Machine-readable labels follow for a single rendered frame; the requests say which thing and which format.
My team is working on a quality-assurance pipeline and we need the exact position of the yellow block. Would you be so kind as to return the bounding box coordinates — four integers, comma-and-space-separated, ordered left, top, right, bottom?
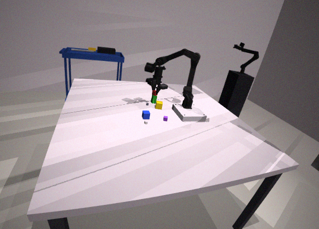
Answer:
156, 101, 162, 110

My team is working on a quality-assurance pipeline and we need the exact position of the blue cube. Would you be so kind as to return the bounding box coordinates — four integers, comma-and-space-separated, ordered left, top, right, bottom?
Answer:
142, 110, 150, 119

